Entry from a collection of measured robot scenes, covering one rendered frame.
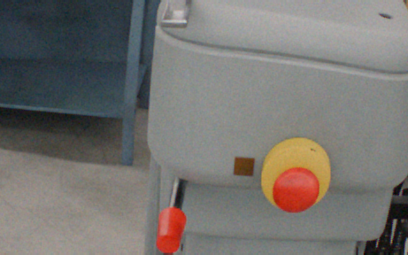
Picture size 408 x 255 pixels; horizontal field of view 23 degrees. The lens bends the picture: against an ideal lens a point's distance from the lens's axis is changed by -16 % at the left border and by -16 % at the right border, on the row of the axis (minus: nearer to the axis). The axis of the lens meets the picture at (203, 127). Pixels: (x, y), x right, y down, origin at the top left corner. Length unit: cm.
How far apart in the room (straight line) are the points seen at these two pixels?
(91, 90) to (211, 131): 425
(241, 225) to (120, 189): 371
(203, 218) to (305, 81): 22
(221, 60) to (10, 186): 385
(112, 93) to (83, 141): 27
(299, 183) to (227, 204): 18
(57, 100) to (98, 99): 21
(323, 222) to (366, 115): 18
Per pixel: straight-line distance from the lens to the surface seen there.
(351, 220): 106
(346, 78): 89
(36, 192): 467
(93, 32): 560
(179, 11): 84
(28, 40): 570
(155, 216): 168
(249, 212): 105
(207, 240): 112
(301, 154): 89
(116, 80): 528
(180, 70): 90
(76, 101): 503
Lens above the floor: 215
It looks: 23 degrees down
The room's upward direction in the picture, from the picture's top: 4 degrees clockwise
